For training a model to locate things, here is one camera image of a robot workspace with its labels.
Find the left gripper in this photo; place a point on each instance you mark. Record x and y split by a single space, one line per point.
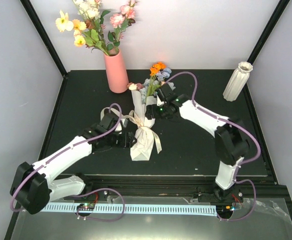
125 143

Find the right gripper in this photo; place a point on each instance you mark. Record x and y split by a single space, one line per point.
151 110

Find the white wrapping paper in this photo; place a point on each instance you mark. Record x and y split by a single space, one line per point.
140 108

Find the cream ribbon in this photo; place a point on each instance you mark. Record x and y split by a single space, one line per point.
146 138

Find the mixed flower bouquet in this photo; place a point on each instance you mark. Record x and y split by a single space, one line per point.
159 73

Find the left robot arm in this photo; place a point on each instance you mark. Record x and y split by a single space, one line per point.
37 184

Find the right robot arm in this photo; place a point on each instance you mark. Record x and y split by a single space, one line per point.
230 145

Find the pink vase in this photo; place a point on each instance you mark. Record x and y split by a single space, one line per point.
116 71

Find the white ribbed vase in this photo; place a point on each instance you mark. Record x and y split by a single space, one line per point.
237 81

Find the flowers in pink vase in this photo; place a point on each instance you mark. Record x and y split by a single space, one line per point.
89 31

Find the left circuit board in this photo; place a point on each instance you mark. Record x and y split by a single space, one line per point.
86 207

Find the circuit board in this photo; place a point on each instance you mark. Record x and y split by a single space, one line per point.
86 207
227 208

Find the right circuit board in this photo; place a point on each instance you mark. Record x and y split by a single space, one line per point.
227 208

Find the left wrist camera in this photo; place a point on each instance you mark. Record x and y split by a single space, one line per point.
124 122

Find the white slotted cable duct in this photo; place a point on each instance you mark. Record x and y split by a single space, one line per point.
137 209

